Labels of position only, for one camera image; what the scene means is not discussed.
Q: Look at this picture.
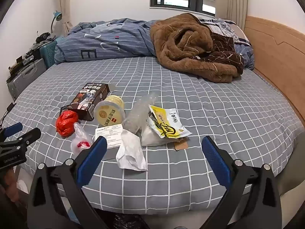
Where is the white pouch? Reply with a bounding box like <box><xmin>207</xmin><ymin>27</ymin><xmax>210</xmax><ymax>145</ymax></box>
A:
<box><xmin>140</xmin><ymin>114</ymin><xmax>174</xmax><ymax>146</ymax></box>

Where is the teal suitcase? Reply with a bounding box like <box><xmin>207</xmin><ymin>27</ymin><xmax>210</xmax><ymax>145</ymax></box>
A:
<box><xmin>39</xmin><ymin>40</ymin><xmax>58</xmax><ymax>68</ymax></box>

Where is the white crumpled paper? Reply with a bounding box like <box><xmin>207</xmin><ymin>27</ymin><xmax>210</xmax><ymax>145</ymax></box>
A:
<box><xmin>116</xmin><ymin>129</ymin><xmax>148</xmax><ymax>172</ymax></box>

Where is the brown fleece blanket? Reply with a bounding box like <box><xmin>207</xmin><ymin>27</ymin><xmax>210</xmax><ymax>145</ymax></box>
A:
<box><xmin>150</xmin><ymin>13</ymin><xmax>245</xmax><ymax>83</ymax></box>

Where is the teal desk lamp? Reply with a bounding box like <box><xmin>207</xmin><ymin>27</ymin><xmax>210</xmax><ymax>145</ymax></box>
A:
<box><xmin>51</xmin><ymin>11</ymin><xmax>63</xmax><ymax>35</ymax></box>

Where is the brown cardboard tag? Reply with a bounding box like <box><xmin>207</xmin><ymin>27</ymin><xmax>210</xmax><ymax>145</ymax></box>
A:
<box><xmin>173</xmin><ymin>138</ymin><xmax>189</xmax><ymax>151</ymax></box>

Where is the bubble wrap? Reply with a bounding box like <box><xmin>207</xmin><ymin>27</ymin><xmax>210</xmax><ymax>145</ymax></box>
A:
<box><xmin>124</xmin><ymin>93</ymin><xmax>159</xmax><ymax>134</ymax></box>

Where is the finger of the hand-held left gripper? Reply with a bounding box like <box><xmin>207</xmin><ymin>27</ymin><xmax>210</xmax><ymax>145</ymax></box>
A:
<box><xmin>0</xmin><ymin>127</ymin><xmax>42</xmax><ymax>149</ymax></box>
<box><xmin>0</xmin><ymin>122</ymin><xmax>23</xmax><ymax>139</ymax></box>

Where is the yellow snack packet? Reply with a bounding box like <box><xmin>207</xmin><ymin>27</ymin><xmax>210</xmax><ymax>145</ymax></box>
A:
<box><xmin>148</xmin><ymin>104</ymin><xmax>192</xmax><ymax>139</ymax></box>

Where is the clear plastic bag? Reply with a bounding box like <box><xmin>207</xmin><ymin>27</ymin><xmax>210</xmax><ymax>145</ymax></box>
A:
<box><xmin>71</xmin><ymin>122</ymin><xmax>93</xmax><ymax>154</ymax></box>

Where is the grey suitcase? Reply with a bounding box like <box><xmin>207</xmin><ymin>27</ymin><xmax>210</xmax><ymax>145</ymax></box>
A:
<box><xmin>7</xmin><ymin>58</ymin><xmax>47</xmax><ymax>101</ymax></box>

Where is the white paper label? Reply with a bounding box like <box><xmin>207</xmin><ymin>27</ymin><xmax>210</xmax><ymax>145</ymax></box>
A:
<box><xmin>94</xmin><ymin>125</ymin><xmax>124</xmax><ymax>148</ymax></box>

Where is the bed with grey checked sheet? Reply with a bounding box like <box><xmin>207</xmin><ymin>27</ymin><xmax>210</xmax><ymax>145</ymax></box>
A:
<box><xmin>8</xmin><ymin>55</ymin><xmax>305</xmax><ymax>216</ymax></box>

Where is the dark clutter pile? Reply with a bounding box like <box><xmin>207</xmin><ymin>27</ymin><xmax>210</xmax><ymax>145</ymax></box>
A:
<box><xmin>8</xmin><ymin>31</ymin><xmax>56</xmax><ymax>77</ymax></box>

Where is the yellow lidded plastic container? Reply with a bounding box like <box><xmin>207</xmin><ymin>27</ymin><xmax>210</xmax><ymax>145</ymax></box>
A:
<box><xmin>94</xmin><ymin>95</ymin><xmax>126</xmax><ymax>127</ymax></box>

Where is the red plastic bag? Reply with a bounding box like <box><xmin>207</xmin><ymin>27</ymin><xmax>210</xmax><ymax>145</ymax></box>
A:
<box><xmin>56</xmin><ymin>110</ymin><xmax>79</xmax><ymax>137</ymax></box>

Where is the brown cookie box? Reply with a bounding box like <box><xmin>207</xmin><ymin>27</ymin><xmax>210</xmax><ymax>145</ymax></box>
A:
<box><xmin>60</xmin><ymin>83</ymin><xmax>110</xmax><ymax>121</ymax></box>

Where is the wooden headboard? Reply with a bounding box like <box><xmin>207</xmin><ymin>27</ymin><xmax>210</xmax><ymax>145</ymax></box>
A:
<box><xmin>244</xmin><ymin>15</ymin><xmax>305</xmax><ymax>124</ymax></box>

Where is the black cable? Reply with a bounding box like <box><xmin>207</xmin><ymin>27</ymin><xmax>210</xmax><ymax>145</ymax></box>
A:
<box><xmin>0</xmin><ymin>102</ymin><xmax>17</xmax><ymax>129</ymax></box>

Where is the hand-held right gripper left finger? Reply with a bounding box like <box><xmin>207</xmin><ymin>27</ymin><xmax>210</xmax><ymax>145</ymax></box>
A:
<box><xmin>27</xmin><ymin>135</ymin><xmax>110</xmax><ymax>229</ymax></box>

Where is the white navy patterned pillow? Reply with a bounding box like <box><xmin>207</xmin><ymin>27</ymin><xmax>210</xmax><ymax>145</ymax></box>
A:
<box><xmin>199</xmin><ymin>17</ymin><xmax>250</xmax><ymax>46</ymax></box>

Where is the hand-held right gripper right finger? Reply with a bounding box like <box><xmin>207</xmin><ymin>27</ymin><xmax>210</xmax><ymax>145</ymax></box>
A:
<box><xmin>195</xmin><ymin>135</ymin><xmax>282</xmax><ymax>229</ymax></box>

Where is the beige curtain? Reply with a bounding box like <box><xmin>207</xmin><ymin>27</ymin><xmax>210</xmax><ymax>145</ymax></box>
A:
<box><xmin>56</xmin><ymin>0</ymin><xmax>74</xmax><ymax>37</ymax></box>
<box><xmin>226</xmin><ymin>0</ymin><xmax>249</xmax><ymax>30</ymax></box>

